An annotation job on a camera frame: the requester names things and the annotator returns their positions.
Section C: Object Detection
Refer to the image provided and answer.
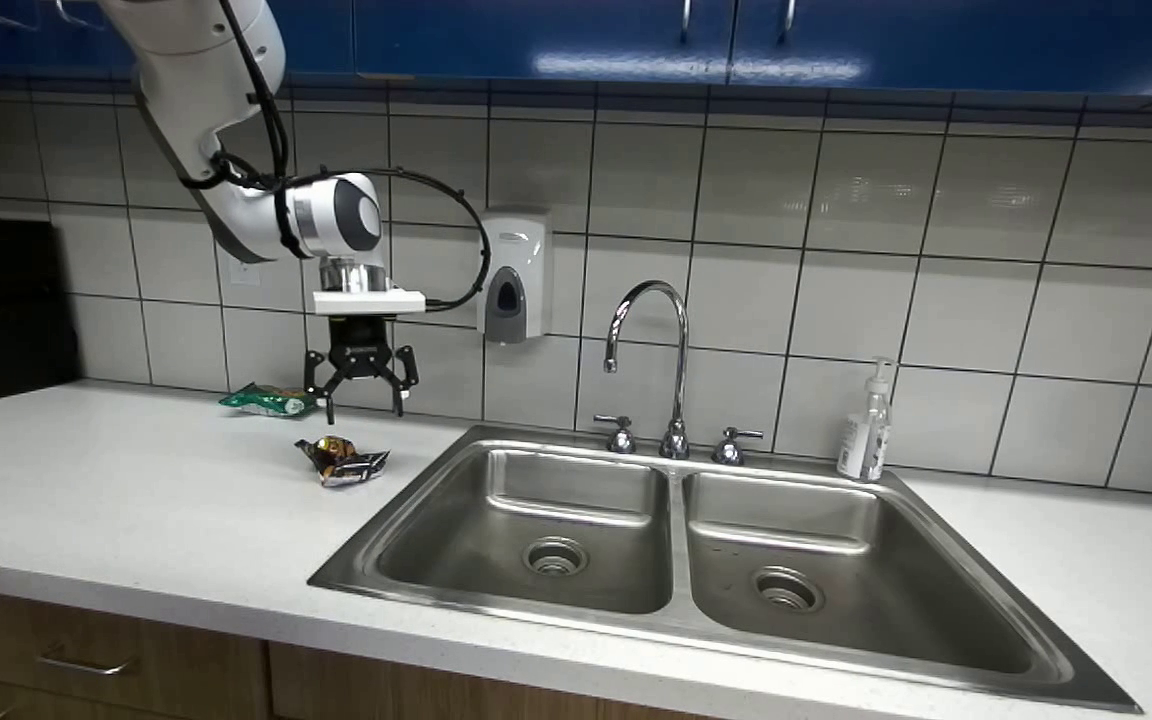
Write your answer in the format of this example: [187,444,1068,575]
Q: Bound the wooden base cabinet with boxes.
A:
[0,580,701,720]

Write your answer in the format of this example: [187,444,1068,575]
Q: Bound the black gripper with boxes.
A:
[300,306,423,427]

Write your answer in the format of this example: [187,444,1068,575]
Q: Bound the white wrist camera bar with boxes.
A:
[306,285,432,321]

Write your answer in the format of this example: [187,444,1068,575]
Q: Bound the clear spray bottle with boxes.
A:
[833,354,898,485]

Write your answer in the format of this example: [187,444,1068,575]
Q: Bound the metal drawer handle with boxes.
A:
[33,651,133,683]

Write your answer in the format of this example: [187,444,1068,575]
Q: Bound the blue wall cabinets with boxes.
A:
[0,0,1152,106]

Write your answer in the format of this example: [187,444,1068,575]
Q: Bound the green crisps packet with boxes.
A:
[215,381,326,425]

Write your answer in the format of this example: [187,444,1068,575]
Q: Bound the black countertop appliance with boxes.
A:
[0,213,83,410]

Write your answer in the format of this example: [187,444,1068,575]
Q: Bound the stainless steel double sink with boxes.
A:
[306,425,1146,714]

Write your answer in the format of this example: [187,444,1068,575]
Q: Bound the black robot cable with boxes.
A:
[177,0,495,321]

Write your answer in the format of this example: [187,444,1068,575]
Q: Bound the chrome tap handle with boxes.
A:
[708,425,766,467]
[591,410,640,454]

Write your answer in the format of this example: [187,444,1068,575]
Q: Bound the chrome gooseneck faucet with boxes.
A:
[598,276,695,461]

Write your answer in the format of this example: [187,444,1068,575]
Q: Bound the white wall soap dispenser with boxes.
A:
[474,213,551,347]

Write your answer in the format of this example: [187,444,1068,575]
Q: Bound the black crisps packet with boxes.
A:
[293,433,393,492]

